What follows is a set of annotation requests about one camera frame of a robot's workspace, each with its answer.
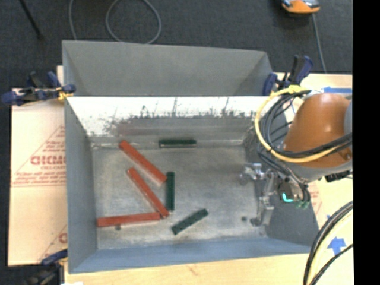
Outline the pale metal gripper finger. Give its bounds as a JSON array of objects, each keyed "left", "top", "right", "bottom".
[
  {"left": 250, "top": 197, "right": 276, "bottom": 227},
  {"left": 239, "top": 163, "right": 265, "bottom": 185}
]

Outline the grey metal bin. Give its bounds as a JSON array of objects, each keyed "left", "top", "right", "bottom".
[{"left": 61, "top": 39, "right": 320, "bottom": 274}]

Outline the dark green flat block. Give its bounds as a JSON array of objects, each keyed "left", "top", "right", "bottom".
[
  {"left": 170, "top": 208, "right": 209, "bottom": 236},
  {"left": 158, "top": 138, "right": 197, "bottom": 148},
  {"left": 165, "top": 171, "right": 176, "bottom": 212}
]

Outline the red-brown flat block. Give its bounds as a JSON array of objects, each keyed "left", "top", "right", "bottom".
[
  {"left": 118, "top": 140, "right": 167, "bottom": 187},
  {"left": 96, "top": 211, "right": 163, "bottom": 228},
  {"left": 126, "top": 167, "right": 170, "bottom": 219}
]

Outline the brown cardboard board, red print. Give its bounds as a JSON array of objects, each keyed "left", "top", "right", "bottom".
[{"left": 7, "top": 101, "right": 69, "bottom": 267}]

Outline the black cylinder on white bracket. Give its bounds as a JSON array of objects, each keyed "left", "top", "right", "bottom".
[{"left": 324, "top": 170, "right": 349, "bottom": 183}]

